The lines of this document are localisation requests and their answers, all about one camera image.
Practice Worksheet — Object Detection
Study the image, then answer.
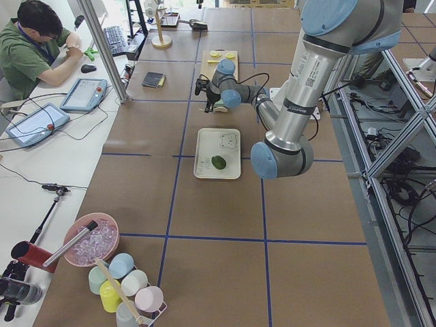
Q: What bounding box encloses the green avocado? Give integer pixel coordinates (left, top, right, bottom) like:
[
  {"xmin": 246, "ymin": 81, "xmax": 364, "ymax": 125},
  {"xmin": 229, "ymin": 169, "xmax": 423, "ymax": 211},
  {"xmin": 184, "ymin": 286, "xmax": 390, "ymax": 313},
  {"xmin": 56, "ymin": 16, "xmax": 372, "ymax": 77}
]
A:
[{"xmin": 211, "ymin": 155, "xmax": 227, "ymax": 170}]

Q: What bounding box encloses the wooden cutting board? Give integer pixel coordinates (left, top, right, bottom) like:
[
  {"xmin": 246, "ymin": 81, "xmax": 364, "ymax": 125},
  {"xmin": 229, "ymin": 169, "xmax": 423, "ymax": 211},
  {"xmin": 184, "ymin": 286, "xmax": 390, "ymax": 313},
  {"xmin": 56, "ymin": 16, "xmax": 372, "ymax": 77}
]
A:
[{"xmin": 200, "ymin": 50, "xmax": 238, "ymax": 80}]

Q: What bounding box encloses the white cup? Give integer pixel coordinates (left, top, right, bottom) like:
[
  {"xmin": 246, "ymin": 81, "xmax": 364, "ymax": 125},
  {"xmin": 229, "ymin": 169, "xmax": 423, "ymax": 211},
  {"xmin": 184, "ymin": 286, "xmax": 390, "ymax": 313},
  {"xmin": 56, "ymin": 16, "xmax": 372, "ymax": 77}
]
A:
[{"xmin": 121, "ymin": 269, "xmax": 148, "ymax": 296}]

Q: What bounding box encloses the metal scoop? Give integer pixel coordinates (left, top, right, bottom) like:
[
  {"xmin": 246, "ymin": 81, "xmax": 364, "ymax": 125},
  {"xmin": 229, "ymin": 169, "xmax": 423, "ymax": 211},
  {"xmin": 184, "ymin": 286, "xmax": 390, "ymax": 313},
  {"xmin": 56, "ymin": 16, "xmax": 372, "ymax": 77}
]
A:
[{"xmin": 178, "ymin": 19, "xmax": 208, "ymax": 31}]

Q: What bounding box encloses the black keyboard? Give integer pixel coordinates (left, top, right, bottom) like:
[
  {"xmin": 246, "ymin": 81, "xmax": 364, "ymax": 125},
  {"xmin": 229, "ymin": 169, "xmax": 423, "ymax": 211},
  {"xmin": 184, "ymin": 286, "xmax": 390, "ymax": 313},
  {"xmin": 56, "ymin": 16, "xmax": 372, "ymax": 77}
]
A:
[{"xmin": 103, "ymin": 26, "xmax": 129, "ymax": 57}]

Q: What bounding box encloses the pink cup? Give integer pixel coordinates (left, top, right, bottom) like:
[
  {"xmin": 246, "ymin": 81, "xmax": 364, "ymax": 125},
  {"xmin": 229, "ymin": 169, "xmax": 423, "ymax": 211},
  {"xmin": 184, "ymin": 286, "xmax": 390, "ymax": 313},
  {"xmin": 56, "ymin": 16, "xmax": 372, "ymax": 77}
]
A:
[{"xmin": 134, "ymin": 286, "xmax": 164, "ymax": 313}]

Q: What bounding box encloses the black selfie stick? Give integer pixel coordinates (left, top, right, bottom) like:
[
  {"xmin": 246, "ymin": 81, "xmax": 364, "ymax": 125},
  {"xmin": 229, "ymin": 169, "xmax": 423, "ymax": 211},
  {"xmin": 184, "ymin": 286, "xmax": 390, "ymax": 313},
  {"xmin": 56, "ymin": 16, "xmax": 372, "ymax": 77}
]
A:
[{"xmin": 29, "ymin": 183, "xmax": 70, "ymax": 244}]

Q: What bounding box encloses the wooden stick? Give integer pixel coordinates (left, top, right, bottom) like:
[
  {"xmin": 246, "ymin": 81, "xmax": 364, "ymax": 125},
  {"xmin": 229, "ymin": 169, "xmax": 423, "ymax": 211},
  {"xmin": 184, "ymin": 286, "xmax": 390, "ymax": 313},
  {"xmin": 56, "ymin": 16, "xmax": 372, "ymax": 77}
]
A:
[{"xmin": 95, "ymin": 259, "xmax": 146, "ymax": 326}]

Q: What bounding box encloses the green bowl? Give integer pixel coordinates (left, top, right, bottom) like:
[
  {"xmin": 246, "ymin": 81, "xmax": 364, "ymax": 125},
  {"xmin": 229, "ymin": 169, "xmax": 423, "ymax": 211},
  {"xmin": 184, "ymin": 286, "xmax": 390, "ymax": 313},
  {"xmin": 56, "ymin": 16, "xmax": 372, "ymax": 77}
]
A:
[{"xmin": 213, "ymin": 105, "xmax": 228, "ymax": 112}]

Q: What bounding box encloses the blue teach pendant near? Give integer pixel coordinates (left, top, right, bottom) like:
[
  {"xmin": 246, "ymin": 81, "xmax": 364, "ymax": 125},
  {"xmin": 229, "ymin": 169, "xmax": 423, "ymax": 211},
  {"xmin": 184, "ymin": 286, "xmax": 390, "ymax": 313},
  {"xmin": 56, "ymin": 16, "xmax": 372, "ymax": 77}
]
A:
[{"xmin": 5, "ymin": 103, "xmax": 70, "ymax": 147}]

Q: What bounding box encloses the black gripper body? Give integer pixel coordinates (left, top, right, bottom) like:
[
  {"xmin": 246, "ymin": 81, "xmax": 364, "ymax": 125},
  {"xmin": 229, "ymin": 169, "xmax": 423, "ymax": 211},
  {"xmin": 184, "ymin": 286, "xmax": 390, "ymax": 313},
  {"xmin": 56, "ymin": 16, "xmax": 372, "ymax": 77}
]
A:
[{"xmin": 194, "ymin": 78, "xmax": 219, "ymax": 106}]

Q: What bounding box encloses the metal tube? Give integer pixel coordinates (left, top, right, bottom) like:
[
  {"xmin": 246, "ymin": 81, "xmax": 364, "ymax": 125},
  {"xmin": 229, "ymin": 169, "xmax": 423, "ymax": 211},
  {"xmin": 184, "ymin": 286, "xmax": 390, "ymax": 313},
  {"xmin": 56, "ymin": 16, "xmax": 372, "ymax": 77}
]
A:
[{"xmin": 42, "ymin": 220, "xmax": 98, "ymax": 268}]

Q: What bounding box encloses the black tripod camera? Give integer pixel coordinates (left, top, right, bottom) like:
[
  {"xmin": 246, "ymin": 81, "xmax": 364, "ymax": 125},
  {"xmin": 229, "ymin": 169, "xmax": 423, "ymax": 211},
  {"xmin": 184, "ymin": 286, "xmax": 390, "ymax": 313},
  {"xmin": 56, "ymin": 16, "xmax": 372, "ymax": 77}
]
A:
[{"xmin": 1, "ymin": 260, "xmax": 43, "ymax": 322}]

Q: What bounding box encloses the black computer mouse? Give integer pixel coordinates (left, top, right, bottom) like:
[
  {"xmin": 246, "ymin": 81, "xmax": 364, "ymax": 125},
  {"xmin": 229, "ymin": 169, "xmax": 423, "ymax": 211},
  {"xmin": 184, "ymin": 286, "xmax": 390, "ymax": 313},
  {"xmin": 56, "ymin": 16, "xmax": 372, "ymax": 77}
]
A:
[{"xmin": 80, "ymin": 64, "xmax": 97, "ymax": 74}]

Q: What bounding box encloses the blue cup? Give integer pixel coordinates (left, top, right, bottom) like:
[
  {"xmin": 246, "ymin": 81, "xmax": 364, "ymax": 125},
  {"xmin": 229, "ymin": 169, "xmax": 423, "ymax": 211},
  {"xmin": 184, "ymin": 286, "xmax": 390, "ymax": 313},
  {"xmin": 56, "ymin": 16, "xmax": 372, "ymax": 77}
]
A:
[{"xmin": 108, "ymin": 253, "xmax": 134, "ymax": 279}]

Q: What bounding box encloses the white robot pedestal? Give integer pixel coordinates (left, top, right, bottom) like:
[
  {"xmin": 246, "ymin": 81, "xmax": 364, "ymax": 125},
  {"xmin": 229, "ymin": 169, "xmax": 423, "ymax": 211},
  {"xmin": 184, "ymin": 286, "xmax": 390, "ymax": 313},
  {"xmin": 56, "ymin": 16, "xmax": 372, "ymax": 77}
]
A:
[{"xmin": 269, "ymin": 86, "xmax": 321, "ymax": 120}]

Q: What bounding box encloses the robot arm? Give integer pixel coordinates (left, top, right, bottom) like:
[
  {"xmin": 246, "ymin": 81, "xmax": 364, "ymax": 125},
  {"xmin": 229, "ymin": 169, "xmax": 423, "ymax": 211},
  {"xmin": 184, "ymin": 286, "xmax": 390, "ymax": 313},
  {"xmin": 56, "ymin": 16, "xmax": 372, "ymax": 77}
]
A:
[{"xmin": 195, "ymin": 1, "xmax": 403, "ymax": 179}]

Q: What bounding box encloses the grey folded cloth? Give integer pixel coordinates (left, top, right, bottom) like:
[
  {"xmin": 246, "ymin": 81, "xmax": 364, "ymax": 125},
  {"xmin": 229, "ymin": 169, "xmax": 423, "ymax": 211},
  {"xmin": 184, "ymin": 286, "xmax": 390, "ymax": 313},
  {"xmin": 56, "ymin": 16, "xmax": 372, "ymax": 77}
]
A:
[{"xmin": 142, "ymin": 72, "xmax": 166, "ymax": 89}]

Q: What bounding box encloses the white bear tray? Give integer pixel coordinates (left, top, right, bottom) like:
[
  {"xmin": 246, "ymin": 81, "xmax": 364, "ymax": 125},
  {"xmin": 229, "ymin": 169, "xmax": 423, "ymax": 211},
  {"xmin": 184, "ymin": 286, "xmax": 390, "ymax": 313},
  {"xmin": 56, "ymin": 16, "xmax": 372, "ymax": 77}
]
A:
[{"xmin": 193, "ymin": 128, "xmax": 241, "ymax": 179}]

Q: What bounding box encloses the dark tray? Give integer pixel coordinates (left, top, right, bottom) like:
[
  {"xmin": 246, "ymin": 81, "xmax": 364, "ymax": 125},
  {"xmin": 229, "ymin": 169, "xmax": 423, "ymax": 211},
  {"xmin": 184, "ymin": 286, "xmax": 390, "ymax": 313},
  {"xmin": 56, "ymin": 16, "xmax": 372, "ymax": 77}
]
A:
[{"xmin": 160, "ymin": 12, "xmax": 180, "ymax": 28}]

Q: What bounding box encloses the aluminium frame post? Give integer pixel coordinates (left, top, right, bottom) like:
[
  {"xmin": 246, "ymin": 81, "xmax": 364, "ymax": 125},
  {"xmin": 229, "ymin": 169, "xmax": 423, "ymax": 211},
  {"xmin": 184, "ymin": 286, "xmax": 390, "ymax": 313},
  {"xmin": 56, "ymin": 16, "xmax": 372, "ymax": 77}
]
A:
[{"xmin": 77, "ymin": 0, "xmax": 128, "ymax": 104}]

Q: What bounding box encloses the person in green shirt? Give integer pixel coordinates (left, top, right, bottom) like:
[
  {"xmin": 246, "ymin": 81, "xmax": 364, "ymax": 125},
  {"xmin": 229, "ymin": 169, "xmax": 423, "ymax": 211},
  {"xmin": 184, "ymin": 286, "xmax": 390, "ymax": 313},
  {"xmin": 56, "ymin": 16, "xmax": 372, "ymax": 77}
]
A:
[{"xmin": 1, "ymin": 1, "xmax": 83, "ymax": 100}]

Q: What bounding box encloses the blue teach pendant far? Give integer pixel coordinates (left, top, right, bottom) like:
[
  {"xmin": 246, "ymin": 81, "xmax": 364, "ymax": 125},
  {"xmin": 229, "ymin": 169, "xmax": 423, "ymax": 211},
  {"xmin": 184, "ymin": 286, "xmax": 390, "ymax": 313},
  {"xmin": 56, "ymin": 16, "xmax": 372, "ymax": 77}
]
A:
[{"xmin": 60, "ymin": 78, "xmax": 108, "ymax": 112}]

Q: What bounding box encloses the yellow cup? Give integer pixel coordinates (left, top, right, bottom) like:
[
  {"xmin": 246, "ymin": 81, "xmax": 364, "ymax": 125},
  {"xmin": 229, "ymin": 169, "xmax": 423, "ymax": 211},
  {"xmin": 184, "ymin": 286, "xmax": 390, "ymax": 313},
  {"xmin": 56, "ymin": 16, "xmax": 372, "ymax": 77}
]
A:
[{"xmin": 99, "ymin": 280, "xmax": 122, "ymax": 313}]

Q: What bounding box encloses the blue teach pendant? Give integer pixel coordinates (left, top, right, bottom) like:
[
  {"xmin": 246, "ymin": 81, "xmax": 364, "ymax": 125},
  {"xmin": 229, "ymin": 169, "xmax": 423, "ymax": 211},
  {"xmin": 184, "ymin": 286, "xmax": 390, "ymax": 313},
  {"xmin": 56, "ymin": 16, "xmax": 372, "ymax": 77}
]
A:
[
  {"xmin": 5, "ymin": 103, "xmax": 70, "ymax": 147},
  {"xmin": 60, "ymin": 78, "xmax": 108, "ymax": 112}
]

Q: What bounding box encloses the red cylinder holder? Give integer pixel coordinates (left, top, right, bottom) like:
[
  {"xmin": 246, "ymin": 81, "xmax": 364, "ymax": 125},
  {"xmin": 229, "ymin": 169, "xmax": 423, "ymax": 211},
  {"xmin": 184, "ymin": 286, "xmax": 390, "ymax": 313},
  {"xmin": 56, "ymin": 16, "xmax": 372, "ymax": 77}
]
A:
[{"xmin": 11, "ymin": 241, "xmax": 57, "ymax": 273}]

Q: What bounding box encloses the wooden stand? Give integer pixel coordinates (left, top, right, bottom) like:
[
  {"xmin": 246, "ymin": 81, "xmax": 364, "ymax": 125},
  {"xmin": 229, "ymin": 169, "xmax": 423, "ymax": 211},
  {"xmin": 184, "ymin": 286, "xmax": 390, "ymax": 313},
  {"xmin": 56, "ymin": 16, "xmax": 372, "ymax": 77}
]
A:
[{"xmin": 151, "ymin": 9, "xmax": 172, "ymax": 49}]

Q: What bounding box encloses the grey cup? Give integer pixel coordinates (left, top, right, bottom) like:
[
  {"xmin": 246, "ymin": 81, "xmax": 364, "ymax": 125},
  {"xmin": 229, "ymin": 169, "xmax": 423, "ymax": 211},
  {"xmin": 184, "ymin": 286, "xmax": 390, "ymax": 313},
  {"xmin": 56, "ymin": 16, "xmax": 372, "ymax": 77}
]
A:
[{"xmin": 116, "ymin": 302, "xmax": 138, "ymax": 327}]

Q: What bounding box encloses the green cup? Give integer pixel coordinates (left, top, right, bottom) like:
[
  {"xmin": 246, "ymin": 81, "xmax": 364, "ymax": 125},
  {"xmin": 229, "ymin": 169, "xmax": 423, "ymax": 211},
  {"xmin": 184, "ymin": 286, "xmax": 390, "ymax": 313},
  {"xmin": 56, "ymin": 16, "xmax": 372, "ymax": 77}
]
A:
[{"xmin": 88, "ymin": 266, "xmax": 107, "ymax": 295}]

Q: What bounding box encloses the pink bowl with ice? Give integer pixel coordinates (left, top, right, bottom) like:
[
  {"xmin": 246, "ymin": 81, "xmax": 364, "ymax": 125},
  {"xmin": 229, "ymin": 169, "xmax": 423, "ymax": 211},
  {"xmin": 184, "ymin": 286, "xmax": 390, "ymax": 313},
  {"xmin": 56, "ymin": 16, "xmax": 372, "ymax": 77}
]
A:
[{"xmin": 64, "ymin": 213, "xmax": 120, "ymax": 267}]

